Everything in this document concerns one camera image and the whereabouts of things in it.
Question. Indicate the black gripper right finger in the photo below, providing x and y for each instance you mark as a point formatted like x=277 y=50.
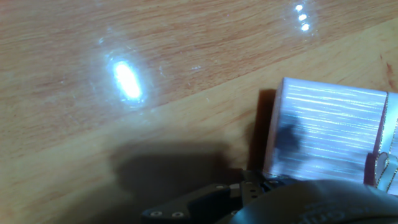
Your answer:
x=252 y=186

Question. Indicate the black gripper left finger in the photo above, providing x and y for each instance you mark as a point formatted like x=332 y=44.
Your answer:
x=192 y=208

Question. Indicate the pink ribboned casing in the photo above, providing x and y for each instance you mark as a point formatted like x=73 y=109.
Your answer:
x=329 y=124

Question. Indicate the glossy wooden board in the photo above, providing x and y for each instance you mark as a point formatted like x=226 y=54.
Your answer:
x=93 y=124

